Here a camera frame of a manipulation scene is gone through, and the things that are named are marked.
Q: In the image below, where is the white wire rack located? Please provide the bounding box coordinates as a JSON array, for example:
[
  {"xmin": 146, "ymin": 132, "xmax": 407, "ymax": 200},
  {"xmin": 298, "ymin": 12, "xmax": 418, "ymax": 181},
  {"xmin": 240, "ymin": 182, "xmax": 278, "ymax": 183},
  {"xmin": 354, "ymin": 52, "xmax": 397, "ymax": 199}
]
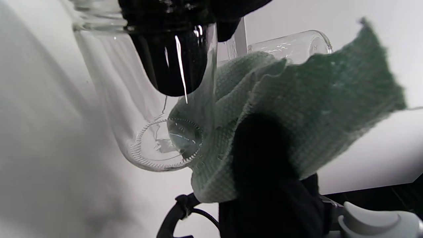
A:
[{"xmin": 226, "ymin": 17, "xmax": 248, "ymax": 61}]

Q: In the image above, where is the person's right hand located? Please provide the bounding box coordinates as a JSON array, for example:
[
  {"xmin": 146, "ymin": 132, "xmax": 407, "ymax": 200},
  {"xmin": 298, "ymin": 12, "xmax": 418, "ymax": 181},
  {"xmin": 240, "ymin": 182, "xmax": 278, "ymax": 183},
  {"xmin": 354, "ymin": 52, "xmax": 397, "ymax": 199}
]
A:
[{"xmin": 218, "ymin": 112, "xmax": 328, "ymax": 238}]

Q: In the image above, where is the person's left hand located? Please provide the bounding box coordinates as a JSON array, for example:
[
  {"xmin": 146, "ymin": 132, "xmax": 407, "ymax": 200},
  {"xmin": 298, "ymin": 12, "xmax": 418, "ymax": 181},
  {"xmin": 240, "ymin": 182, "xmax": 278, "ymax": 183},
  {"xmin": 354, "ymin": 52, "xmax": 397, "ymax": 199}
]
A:
[{"xmin": 118, "ymin": 0, "xmax": 273, "ymax": 97}]

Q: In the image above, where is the green fish scale cleaning cloth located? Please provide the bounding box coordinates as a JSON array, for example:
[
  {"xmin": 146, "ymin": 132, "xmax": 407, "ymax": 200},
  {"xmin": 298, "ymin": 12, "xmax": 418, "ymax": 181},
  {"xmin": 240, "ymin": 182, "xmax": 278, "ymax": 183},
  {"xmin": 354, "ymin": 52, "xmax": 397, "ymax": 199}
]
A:
[{"xmin": 168, "ymin": 18, "xmax": 407, "ymax": 203}]

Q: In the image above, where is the black and white controller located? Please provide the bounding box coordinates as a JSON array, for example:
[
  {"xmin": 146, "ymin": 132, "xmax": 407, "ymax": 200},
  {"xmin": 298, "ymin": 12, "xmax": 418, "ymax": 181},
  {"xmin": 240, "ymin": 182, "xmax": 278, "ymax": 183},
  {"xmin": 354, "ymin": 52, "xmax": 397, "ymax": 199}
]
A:
[{"xmin": 157, "ymin": 193, "xmax": 423, "ymax": 238}]

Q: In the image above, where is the clear glass jar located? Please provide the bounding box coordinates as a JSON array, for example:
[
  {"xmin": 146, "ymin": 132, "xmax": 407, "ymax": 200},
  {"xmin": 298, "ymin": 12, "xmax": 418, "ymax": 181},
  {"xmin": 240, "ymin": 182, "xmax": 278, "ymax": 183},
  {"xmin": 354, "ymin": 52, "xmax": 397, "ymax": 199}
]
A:
[
  {"xmin": 70, "ymin": 0, "xmax": 219, "ymax": 172},
  {"xmin": 248, "ymin": 30, "xmax": 333, "ymax": 65}
]

